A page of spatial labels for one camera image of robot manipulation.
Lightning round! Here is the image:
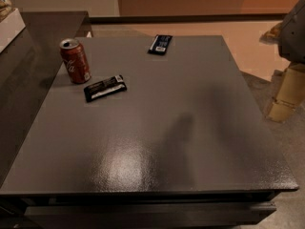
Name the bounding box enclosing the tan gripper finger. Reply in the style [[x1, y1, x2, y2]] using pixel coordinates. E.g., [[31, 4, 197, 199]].
[[267, 63, 305, 122]]

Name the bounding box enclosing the red coke can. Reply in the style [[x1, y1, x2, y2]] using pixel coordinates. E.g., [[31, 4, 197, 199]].
[[59, 38, 91, 84]]

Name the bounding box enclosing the blue black snack packet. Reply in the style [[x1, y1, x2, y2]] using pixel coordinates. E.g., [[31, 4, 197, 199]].
[[148, 34, 173, 55]]

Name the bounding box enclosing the dark drawer front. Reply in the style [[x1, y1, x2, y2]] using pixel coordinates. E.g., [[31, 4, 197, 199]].
[[26, 202, 276, 229]]

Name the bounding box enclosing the black snack bar wrapper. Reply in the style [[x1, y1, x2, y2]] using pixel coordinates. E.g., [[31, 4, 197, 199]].
[[84, 75, 127, 102]]

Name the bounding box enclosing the white box on counter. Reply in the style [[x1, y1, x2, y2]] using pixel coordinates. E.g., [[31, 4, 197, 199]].
[[0, 9, 26, 53]]

